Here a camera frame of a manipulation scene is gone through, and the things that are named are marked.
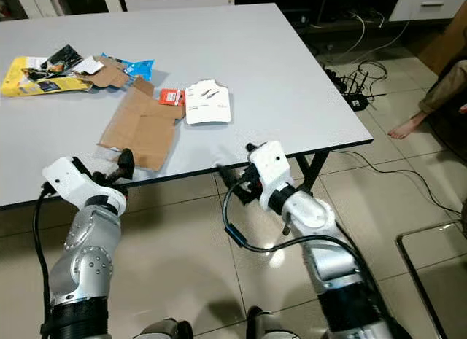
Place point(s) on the large brown cardboard sheet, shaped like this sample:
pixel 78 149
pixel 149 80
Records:
pixel 142 124

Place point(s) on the white printed paper package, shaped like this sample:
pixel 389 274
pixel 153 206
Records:
pixel 208 106

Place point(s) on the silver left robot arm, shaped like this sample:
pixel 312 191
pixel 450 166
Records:
pixel 91 262

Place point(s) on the small red packet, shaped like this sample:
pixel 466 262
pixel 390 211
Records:
pixel 171 97

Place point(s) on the small brown cardboard piece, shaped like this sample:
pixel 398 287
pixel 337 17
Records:
pixel 111 75

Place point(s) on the blue plastic wrapper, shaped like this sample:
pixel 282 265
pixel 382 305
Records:
pixel 140 68

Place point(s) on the small white paper slip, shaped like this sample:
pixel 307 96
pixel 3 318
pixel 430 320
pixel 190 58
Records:
pixel 89 65

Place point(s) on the black wifi router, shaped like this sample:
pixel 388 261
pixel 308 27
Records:
pixel 357 100

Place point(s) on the black snack wrapper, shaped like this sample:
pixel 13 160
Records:
pixel 62 57

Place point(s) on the yellow flat package box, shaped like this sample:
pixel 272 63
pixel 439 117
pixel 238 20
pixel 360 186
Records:
pixel 18 80

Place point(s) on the robot right leg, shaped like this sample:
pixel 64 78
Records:
pixel 266 326

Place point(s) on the white cabinet panel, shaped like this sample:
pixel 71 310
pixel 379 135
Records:
pixel 179 1

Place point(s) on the barefoot person in khaki trousers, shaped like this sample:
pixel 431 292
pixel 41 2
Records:
pixel 441 91

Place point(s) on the transparent floor mat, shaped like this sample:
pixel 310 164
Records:
pixel 441 281

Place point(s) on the white drawer cabinet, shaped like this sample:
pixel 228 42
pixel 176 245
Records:
pixel 430 4

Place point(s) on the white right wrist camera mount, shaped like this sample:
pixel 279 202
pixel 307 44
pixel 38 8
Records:
pixel 271 168

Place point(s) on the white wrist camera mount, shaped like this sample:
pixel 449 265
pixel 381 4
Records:
pixel 271 168
pixel 73 180

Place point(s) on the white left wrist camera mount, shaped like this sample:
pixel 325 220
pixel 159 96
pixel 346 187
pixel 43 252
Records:
pixel 73 180

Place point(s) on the black metal table leg frame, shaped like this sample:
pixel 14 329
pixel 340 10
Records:
pixel 312 168

